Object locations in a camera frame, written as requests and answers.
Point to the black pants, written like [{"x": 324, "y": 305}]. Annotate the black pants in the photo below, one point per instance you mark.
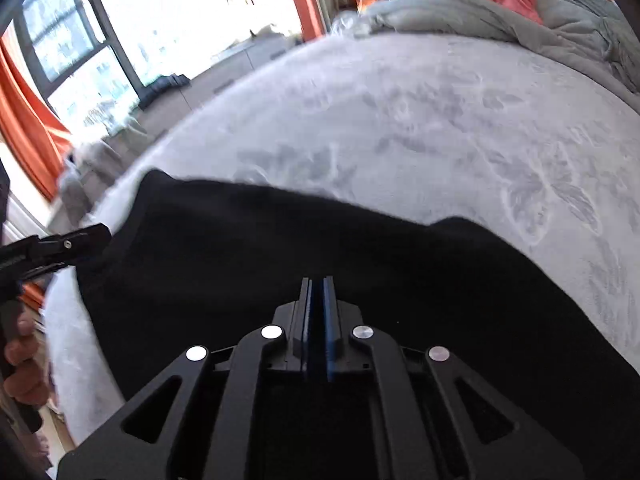
[{"x": 476, "y": 365}]

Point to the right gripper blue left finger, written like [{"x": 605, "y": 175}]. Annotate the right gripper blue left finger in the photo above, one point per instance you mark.
[{"x": 293, "y": 318}]

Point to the grey butterfly bedspread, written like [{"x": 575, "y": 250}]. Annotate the grey butterfly bedspread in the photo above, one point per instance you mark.
[{"x": 429, "y": 126}]

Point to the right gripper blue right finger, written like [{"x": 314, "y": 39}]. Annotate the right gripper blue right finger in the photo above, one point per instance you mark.
[{"x": 340, "y": 318}]

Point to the grey crumpled duvet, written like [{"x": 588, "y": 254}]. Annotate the grey crumpled duvet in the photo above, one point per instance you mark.
[{"x": 590, "y": 36}]

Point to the white low drawer cabinet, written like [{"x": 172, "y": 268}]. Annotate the white low drawer cabinet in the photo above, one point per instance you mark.
[{"x": 95, "y": 164}]

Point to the dark blue garment on cabinet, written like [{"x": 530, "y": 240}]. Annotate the dark blue garment on cabinet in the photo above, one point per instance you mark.
[{"x": 161, "y": 85}]

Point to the orange curtain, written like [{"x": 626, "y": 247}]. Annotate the orange curtain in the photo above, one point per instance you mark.
[{"x": 34, "y": 135}]

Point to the black framed window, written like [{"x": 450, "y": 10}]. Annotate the black framed window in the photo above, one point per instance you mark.
[{"x": 62, "y": 39}]

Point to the left human hand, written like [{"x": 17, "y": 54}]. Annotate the left human hand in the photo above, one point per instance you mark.
[{"x": 26, "y": 384}]

